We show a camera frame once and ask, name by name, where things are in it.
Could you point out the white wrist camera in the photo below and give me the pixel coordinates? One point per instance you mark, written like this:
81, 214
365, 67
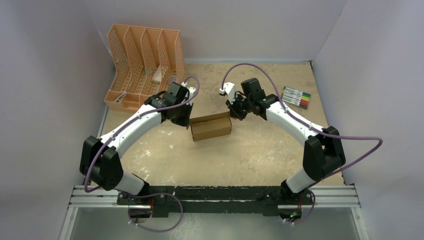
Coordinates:
191, 91
229, 90

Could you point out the white card in organizer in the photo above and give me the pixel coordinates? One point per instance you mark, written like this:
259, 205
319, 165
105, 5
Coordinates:
157, 76

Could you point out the aluminium rail frame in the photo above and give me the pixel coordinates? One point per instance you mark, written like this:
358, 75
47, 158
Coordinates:
323, 197

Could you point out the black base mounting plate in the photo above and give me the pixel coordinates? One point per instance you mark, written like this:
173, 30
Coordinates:
284, 200

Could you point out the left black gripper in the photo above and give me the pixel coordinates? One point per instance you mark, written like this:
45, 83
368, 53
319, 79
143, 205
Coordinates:
185, 121

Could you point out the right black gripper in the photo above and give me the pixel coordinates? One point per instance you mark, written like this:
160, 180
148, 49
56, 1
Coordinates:
234, 110

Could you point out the pack of coloured markers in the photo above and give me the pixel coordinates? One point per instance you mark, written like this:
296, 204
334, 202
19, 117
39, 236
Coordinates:
296, 97

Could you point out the small grey object in organizer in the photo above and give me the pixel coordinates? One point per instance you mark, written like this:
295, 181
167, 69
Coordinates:
172, 79

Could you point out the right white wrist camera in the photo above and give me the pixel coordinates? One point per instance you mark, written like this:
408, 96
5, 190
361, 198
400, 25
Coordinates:
229, 90

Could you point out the brown cardboard box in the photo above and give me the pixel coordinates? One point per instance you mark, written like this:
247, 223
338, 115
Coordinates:
210, 126

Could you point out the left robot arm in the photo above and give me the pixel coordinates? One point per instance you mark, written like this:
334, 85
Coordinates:
101, 157

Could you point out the orange plastic file organizer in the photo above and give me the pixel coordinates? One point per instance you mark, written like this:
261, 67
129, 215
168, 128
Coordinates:
137, 51

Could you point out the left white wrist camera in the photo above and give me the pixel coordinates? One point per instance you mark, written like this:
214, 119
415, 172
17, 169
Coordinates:
191, 91

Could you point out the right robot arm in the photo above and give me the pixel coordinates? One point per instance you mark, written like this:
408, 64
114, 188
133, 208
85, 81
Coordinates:
322, 151

